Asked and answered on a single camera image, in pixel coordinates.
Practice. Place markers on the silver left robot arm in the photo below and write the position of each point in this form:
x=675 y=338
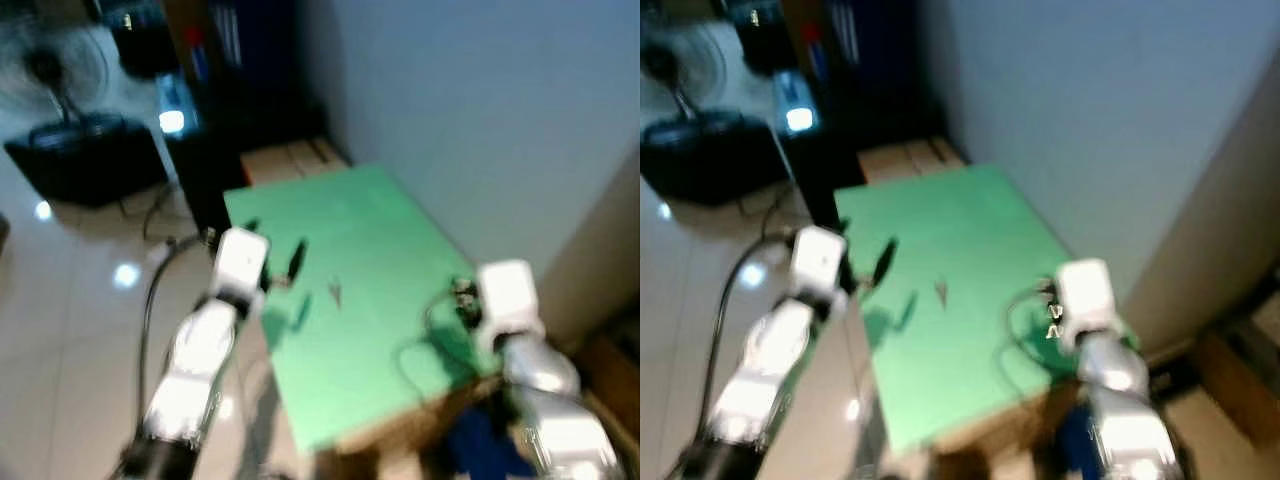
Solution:
x=760 y=370
x=195 y=360

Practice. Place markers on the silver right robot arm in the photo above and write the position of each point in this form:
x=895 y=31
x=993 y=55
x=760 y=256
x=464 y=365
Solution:
x=555 y=420
x=1130 y=430

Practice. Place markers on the tall black cabinet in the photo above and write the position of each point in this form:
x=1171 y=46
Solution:
x=215 y=170
x=835 y=165

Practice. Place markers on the taped tan cardboard box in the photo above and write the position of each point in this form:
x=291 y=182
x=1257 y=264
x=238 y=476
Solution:
x=290 y=162
x=905 y=160

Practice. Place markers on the green table cover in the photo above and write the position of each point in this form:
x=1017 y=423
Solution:
x=970 y=230
x=370 y=240

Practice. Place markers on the glowing white device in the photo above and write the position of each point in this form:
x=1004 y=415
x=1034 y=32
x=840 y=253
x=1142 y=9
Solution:
x=800 y=116
x=172 y=118

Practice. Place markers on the wooden table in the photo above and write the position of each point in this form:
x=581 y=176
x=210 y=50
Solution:
x=1000 y=430
x=400 y=435

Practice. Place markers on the blue cloth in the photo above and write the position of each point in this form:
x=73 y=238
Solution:
x=1075 y=440
x=480 y=445

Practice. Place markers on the low black case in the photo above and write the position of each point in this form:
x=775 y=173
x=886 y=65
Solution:
x=710 y=170
x=85 y=170

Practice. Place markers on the brown toner carton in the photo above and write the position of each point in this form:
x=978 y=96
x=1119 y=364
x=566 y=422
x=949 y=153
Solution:
x=610 y=385
x=1235 y=390

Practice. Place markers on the black equipment box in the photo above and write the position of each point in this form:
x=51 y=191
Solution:
x=765 y=40
x=140 y=40

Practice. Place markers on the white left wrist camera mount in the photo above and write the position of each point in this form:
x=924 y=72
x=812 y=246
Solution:
x=242 y=258
x=820 y=258

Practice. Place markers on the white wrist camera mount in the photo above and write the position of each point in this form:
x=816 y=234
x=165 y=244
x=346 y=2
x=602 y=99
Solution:
x=820 y=258
x=1085 y=290
x=508 y=295
x=242 y=258

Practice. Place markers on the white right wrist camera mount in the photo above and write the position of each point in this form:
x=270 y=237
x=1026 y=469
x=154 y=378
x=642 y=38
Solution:
x=508 y=295
x=1085 y=290

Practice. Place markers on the black pedestal fan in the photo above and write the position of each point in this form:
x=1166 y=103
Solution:
x=50 y=65
x=665 y=65

